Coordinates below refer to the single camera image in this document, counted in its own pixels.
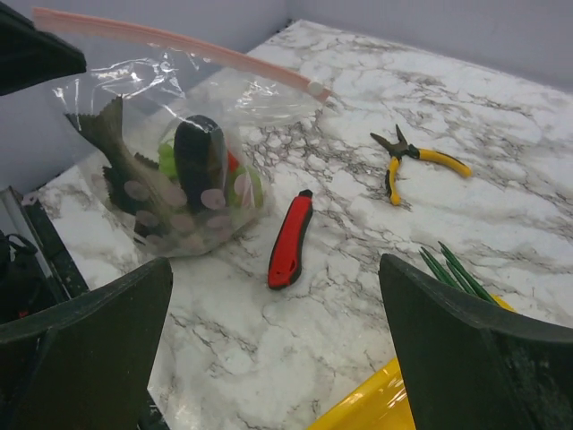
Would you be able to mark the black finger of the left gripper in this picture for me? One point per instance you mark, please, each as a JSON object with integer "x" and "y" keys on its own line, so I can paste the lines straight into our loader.
{"x": 30, "y": 56}

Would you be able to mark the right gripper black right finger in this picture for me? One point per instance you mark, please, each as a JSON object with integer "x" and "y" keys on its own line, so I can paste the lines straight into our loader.
{"x": 470, "y": 364}

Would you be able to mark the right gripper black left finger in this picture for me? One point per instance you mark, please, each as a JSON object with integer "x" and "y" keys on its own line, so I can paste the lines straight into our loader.
{"x": 86, "y": 363}

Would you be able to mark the grey toy fish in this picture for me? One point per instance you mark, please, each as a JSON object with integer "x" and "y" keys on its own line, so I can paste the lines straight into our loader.
{"x": 135, "y": 185}

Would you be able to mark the clear zip top bag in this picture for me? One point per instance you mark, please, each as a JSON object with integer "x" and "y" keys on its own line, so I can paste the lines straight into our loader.
{"x": 164, "y": 114}

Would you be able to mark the purple toy eggplant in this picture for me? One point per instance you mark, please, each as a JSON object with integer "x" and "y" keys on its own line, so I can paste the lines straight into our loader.
{"x": 200, "y": 156}

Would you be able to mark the orange toy carrot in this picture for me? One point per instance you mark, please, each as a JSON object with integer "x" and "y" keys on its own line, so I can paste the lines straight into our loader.
{"x": 232, "y": 163}

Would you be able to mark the green toy grapes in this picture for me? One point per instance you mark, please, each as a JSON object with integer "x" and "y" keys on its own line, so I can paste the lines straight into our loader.
{"x": 242, "y": 189}

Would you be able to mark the green onion toy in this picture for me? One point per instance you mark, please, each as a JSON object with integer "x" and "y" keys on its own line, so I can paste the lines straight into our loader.
{"x": 455, "y": 275}

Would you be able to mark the yellow plastic tray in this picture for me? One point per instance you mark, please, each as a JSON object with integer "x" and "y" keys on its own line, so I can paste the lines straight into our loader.
{"x": 378, "y": 403}

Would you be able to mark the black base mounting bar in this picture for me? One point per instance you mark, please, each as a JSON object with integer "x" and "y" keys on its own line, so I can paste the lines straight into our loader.
{"x": 37, "y": 271}

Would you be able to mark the red black utility knife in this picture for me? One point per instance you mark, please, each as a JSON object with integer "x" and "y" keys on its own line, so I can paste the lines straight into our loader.
{"x": 285, "y": 263}

